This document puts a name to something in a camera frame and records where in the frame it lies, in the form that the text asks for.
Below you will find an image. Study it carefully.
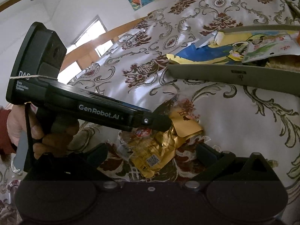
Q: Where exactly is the gold snack packet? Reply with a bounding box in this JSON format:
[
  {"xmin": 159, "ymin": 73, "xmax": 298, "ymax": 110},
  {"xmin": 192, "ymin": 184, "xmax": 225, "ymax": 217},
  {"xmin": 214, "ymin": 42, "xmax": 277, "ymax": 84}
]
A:
[{"xmin": 117, "ymin": 94, "xmax": 204, "ymax": 179}]

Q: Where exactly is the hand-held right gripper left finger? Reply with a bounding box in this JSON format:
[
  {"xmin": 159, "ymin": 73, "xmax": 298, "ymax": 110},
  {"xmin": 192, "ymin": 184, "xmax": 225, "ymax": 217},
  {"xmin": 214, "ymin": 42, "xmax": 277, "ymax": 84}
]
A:
[{"xmin": 30, "ymin": 142, "xmax": 120, "ymax": 190}]

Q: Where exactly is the person's left hand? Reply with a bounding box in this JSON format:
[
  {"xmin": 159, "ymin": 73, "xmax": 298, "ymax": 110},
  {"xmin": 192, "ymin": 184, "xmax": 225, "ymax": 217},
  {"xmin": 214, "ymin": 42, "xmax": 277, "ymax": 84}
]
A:
[{"xmin": 7, "ymin": 105, "xmax": 80, "ymax": 160}]

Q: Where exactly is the grey shallow tray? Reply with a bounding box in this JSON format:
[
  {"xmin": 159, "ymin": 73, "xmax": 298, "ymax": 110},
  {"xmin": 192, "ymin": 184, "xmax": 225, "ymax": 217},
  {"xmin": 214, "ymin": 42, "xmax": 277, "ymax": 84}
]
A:
[{"xmin": 166, "ymin": 23, "xmax": 300, "ymax": 96}]

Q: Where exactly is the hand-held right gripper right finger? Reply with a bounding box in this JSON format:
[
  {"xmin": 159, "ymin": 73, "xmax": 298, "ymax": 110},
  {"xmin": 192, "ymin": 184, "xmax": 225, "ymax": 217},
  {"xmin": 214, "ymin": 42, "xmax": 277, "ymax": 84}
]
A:
[{"xmin": 183, "ymin": 143, "xmax": 273, "ymax": 190}]

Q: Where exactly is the window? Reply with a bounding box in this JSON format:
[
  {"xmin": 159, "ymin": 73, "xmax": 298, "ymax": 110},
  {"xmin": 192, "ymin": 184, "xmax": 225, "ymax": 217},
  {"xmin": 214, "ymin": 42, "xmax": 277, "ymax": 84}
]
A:
[{"xmin": 57, "ymin": 15, "xmax": 109, "ymax": 85}]

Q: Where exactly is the twine string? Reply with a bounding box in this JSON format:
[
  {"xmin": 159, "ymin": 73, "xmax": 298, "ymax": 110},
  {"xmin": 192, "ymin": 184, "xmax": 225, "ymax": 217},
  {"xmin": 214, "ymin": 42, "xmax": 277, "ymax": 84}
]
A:
[{"xmin": 9, "ymin": 74, "xmax": 59, "ymax": 80}]

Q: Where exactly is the white and green snack packet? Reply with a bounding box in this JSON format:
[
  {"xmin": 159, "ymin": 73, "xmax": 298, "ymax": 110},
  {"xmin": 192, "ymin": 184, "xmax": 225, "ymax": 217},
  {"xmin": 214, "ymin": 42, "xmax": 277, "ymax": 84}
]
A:
[{"xmin": 241, "ymin": 31, "xmax": 300, "ymax": 64}]

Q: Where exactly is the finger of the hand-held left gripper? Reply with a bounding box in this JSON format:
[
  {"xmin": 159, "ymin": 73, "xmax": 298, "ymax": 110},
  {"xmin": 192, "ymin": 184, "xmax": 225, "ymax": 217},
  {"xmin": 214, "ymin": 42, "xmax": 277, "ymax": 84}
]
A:
[
  {"xmin": 133, "ymin": 112, "xmax": 173, "ymax": 132},
  {"xmin": 152, "ymin": 100, "xmax": 174, "ymax": 116}
]

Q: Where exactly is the cartoon print paper liner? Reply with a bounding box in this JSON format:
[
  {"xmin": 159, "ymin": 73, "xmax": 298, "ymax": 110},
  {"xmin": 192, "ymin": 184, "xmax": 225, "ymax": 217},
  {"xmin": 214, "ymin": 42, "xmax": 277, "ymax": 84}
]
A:
[{"xmin": 166, "ymin": 31, "xmax": 300, "ymax": 65}]

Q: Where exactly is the white tube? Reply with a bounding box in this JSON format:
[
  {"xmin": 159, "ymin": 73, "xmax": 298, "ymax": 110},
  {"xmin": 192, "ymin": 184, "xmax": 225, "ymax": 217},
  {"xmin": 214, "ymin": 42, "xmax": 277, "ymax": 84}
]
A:
[{"xmin": 194, "ymin": 31, "xmax": 223, "ymax": 49}]

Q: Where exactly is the floral printed blanket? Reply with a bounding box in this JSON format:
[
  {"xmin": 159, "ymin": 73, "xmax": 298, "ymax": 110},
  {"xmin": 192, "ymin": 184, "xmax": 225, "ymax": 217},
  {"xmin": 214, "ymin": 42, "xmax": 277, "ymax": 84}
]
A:
[{"xmin": 0, "ymin": 0, "xmax": 300, "ymax": 225}]

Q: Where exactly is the wooden bed frame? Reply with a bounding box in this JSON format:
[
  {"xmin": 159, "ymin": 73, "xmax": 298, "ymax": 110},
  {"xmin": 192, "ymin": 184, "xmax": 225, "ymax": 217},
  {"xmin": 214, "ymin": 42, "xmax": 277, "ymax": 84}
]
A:
[{"xmin": 64, "ymin": 14, "xmax": 153, "ymax": 85}]

